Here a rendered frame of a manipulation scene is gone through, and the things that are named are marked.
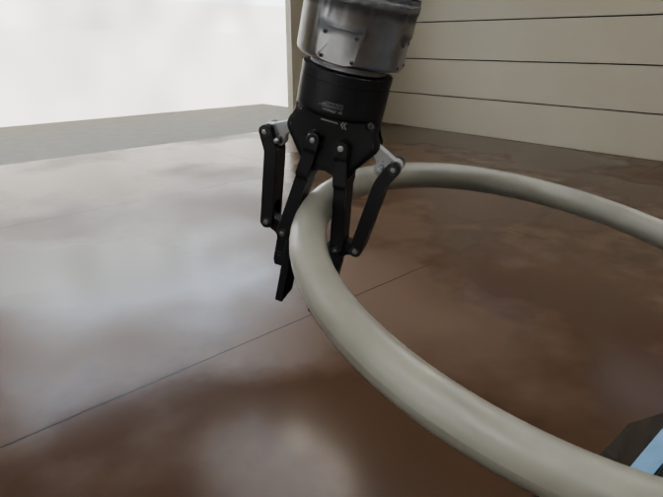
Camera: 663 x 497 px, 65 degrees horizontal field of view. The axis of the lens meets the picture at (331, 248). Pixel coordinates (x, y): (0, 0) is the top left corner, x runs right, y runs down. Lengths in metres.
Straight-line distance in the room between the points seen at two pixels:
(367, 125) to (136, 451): 1.60
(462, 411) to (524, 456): 0.03
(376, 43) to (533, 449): 0.28
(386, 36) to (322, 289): 0.19
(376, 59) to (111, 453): 1.68
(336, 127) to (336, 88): 0.05
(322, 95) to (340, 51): 0.04
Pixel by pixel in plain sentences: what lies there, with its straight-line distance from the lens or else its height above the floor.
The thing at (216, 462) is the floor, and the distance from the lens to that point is 1.81.
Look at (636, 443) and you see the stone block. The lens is 0.77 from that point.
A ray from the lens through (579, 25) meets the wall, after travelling 7.19.
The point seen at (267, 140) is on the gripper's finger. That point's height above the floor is 1.14.
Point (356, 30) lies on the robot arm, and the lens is 0.41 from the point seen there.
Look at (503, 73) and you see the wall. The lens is 7.60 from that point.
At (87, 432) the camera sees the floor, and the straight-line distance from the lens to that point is 2.05.
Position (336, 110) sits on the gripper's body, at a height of 1.17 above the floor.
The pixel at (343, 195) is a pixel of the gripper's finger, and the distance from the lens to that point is 0.47.
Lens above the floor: 1.22
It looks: 21 degrees down
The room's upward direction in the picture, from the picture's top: straight up
